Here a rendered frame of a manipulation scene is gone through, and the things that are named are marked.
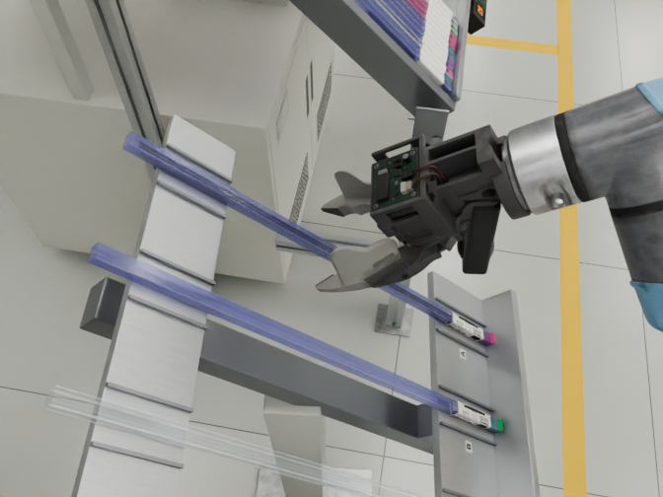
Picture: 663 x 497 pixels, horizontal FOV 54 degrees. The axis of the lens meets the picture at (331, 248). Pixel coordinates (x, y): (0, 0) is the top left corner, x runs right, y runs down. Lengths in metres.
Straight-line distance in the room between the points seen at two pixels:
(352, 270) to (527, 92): 1.69
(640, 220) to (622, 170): 0.04
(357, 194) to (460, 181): 0.14
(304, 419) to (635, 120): 0.42
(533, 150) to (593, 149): 0.04
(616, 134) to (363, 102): 1.63
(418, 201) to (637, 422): 1.24
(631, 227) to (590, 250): 1.34
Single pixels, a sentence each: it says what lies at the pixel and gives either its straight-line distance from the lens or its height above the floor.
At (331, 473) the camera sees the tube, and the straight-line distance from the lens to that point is 0.58.
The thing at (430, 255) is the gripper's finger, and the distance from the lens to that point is 0.58.
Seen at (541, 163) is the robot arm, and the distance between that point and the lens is 0.53.
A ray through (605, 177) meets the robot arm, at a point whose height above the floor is 1.09.
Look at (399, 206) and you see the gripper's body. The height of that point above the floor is 1.04.
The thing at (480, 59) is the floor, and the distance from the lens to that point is 2.31.
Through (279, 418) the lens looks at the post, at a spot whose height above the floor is 0.81.
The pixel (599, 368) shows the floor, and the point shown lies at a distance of 1.72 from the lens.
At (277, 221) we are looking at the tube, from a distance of 0.62.
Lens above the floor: 1.47
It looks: 57 degrees down
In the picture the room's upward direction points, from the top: straight up
